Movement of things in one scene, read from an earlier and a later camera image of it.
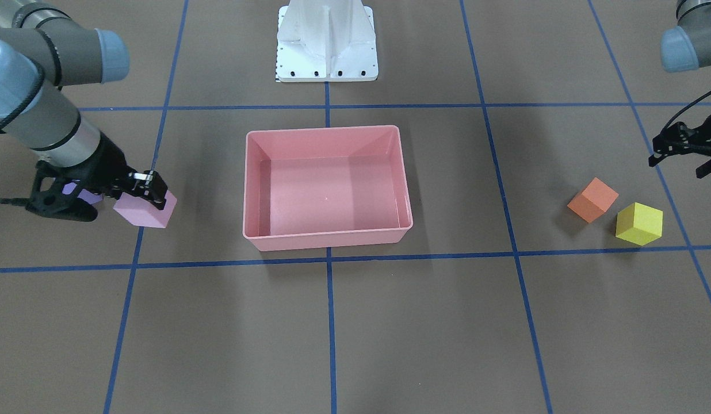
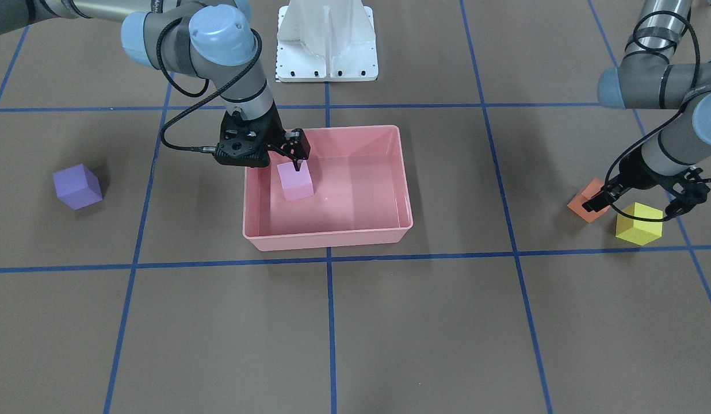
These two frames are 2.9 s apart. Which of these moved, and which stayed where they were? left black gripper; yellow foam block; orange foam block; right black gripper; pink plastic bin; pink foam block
Moved: right black gripper; pink foam block; left black gripper
Stayed: orange foam block; pink plastic bin; yellow foam block
